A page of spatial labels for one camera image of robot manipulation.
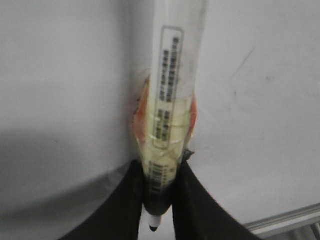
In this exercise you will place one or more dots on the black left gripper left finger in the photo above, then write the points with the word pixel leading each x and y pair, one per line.
pixel 118 218

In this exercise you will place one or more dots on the white taped whiteboard marker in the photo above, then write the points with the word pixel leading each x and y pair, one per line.
pixel 166 114

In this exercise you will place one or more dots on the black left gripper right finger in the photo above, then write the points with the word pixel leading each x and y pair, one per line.
pixel 197 216

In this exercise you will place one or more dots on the white whiteboard with aluminium frame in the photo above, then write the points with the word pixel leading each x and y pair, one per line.
pixel 71 72

